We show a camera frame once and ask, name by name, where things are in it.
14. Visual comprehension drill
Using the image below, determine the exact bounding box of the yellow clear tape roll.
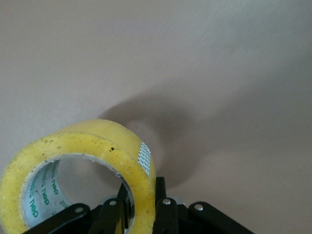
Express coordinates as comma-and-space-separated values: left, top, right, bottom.
0, 118, 158, 234

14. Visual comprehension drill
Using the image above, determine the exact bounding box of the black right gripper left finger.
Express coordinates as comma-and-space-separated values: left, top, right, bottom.
24, 182, 134, 234

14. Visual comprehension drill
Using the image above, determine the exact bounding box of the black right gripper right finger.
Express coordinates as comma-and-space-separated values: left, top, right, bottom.
153, 176, 254, 234

